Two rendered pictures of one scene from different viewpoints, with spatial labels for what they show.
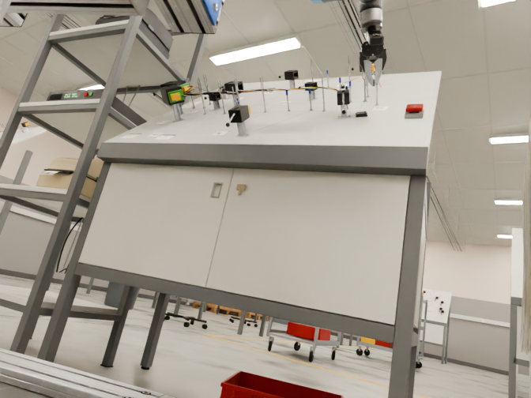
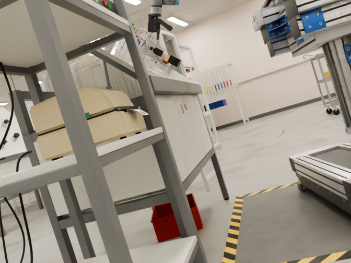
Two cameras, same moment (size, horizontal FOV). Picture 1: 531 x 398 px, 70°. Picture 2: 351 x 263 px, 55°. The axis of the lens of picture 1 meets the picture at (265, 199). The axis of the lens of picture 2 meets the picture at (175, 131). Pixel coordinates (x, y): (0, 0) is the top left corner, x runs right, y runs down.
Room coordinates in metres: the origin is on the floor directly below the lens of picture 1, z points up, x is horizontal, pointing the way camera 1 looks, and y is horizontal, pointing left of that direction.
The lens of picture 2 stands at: (1.63, 1.96, 0.66)
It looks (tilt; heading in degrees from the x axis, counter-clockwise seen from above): 2 degrees down; 259
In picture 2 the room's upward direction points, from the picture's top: 17 degrees counter-clockwise
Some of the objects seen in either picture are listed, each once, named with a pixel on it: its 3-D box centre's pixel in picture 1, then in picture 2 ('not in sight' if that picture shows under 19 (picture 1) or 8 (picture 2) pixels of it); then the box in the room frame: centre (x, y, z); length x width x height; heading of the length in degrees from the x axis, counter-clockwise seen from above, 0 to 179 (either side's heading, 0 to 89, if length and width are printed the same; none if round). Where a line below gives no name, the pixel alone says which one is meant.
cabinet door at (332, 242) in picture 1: (303, 234); (197, 124); (1.08, -0.13, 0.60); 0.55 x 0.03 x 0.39; 64
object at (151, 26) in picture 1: (136, 34); not in sight; (1.68, 0.81, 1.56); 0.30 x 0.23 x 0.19; 156
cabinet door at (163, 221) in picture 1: (153, 217); (177, 134); (1.32, 0.37, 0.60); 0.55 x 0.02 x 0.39; 64
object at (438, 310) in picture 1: (420, 321); not in sight; (9.36, -4.23, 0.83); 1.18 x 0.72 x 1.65; 56
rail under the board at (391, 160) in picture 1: (234, 156); (179, 87); (1.19, 0.13, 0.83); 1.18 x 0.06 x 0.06; 64
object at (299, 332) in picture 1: (313, 302); not in sight; (4.19, -0.73, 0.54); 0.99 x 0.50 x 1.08; 152
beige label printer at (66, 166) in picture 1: (86, 181); (90, 118); (1.68, 0.80, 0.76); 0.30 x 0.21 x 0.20; 158
